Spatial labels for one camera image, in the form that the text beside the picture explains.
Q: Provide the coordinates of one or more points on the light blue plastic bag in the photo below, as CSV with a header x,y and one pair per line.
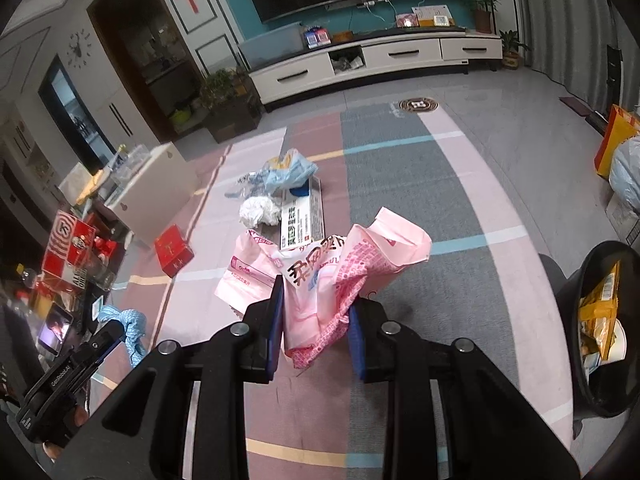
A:
x,y
295,170

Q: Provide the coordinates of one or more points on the brown doormat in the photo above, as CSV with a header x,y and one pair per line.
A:
x,y
575,105

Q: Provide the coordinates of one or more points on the white card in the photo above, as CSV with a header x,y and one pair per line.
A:
x,y
430,11

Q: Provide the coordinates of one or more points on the tablet screen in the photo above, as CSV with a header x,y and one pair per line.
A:
x,y
55,332

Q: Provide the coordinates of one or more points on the potted plant in yellow pot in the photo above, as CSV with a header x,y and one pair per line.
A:
x,y
511,57

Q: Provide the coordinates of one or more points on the grey curtain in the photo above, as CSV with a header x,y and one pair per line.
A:
x,y
560,20

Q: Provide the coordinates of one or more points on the potted plant in brown pot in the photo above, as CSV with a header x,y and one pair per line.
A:
x,y
482,20

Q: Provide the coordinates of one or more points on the leafy green floor plant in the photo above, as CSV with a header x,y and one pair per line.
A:
x,y
220,85

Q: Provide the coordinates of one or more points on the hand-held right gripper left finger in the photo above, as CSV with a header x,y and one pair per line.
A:
x,y
274,330

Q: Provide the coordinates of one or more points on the white television cabinet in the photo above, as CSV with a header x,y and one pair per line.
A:
x,y
400,55

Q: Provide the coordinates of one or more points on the clear plastic wrapper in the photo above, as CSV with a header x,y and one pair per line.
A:
x,y
245,187

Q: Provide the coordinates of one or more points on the white side table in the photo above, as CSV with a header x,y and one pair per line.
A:
x,y
150,185

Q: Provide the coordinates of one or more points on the person's left hand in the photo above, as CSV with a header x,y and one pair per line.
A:
x,y
78,415

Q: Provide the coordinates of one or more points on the white crumpled tissue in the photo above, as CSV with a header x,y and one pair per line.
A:
x,y
257,212

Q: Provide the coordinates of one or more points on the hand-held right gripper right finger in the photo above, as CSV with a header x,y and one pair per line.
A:
x,y
356,345

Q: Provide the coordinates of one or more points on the white medicine box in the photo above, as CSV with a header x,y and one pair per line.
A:
x,y
300,220

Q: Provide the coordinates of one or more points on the orange paper bag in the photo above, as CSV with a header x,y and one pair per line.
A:
x,y
612,135

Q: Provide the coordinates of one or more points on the blue and red box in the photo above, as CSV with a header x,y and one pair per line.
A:
x,y
316,38

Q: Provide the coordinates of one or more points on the black trash bin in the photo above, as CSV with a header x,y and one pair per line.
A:
x,y
575,360

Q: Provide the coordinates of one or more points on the small white clock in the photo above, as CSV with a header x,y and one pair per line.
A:
x,y
443,20

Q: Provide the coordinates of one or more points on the clear storage tank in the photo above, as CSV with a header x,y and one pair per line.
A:
x,y
272,47

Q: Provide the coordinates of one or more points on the pink plastic package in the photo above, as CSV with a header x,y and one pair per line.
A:
x,y
320,270

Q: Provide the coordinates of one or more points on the white plastic bag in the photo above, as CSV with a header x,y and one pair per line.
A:
x,y
627,170

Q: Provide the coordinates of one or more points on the black wall clock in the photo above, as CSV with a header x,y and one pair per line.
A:
x,y
80,51

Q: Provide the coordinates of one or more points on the large red printed box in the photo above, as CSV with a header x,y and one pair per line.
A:
x,y
62,240

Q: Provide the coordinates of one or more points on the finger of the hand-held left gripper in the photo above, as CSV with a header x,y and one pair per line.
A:
x,y
105,337

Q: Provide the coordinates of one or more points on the small red box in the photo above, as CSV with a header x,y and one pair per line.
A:
x,y
172,252

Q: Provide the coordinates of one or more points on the striped pink grey rug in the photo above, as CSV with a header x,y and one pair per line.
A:
x,y
380,185

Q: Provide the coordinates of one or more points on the yellow snack packet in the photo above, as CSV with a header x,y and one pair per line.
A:
x,y
597,310

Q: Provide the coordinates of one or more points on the blue cloth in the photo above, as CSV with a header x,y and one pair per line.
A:
x,y
131,322

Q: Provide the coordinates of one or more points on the green bucket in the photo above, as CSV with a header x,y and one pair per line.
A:
x,y
180,117

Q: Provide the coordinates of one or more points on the white cardboard box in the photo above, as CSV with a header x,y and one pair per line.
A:
x,y
622,220

